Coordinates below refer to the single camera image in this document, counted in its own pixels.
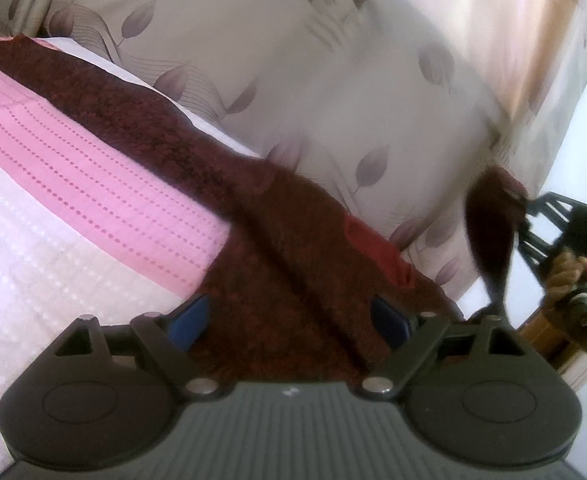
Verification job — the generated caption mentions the person's right hand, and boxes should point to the person's right hand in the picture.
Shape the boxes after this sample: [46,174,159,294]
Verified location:
[545,251,587,313]

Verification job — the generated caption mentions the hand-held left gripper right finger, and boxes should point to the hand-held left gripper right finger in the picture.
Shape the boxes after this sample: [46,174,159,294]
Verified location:
[362,295,525,402]

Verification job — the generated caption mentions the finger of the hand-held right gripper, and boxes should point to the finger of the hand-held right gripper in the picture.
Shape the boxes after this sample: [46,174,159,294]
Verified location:
[517,217,571,283]
[523,192,587,221]

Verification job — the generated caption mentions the wooden furniture edge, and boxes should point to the wooden furniture edge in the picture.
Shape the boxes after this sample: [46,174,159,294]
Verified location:
[517,307,587,377]

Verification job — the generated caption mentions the maroon fuzzy garment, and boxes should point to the maroon fuzzy garment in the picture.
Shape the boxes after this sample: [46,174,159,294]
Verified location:
[0,35,530,383]

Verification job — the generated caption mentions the pink woven blanket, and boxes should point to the pink woven blanket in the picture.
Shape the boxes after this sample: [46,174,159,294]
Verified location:
[0,37,235,461]

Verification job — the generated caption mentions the beige leaf print curtain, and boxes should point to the beige leaf print curtain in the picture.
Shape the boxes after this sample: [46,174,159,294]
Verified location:
[0,0,587,321]

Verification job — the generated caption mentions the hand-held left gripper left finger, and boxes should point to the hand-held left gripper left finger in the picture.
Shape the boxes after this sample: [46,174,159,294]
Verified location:
[55,293,225,402]

